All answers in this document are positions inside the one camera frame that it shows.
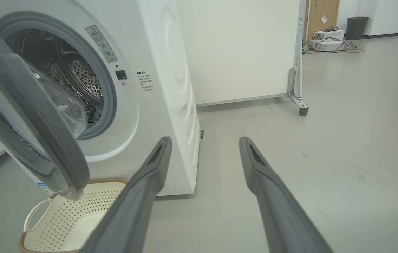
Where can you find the metal partition leg with caster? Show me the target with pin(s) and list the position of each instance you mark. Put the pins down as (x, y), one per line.
(295, 95)

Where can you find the round drain filter cover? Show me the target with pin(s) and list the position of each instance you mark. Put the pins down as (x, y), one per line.
(170, 184)

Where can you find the white rolling partition board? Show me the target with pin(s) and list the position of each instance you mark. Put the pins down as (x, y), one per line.
(241, 49)

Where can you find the white equipment box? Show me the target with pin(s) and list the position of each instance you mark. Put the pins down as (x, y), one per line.
(330, 35)

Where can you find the brown wooden door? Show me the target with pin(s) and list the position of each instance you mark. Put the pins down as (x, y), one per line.
(320, 14)

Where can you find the cream perforated laundry basket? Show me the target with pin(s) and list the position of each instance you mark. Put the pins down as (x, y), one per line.
(65, 221)

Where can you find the black trash bin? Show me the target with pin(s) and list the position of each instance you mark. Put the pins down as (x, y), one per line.
(357, 28)

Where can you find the grey warning label sticker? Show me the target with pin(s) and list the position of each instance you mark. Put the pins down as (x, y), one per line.
(101, 44)

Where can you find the white front-load washing machine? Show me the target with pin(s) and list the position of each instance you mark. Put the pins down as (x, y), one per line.
(170, 105)

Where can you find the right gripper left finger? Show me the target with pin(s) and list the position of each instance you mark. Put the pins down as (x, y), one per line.
(132, 211)

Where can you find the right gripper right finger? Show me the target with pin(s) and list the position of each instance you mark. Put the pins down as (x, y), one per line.
(283, 214)

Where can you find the small printed text label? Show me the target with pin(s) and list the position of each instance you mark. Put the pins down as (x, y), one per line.
(145, 81)

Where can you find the grey rubber door gasket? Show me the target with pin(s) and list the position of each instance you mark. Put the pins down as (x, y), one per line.
(109, 102)

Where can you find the grey equipment box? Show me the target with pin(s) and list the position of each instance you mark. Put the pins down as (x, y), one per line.
(328, 45)

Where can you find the black door latch slot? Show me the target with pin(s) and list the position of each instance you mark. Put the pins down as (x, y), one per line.
(121, 75)

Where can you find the stainless steel washer drum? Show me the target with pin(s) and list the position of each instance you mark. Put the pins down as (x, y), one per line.
(83, 77)

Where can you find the blue energy label sticker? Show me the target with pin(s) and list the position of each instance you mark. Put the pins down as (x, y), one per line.
(46, 188)

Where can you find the round black glass washer door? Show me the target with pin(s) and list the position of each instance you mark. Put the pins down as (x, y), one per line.
(58, 147)

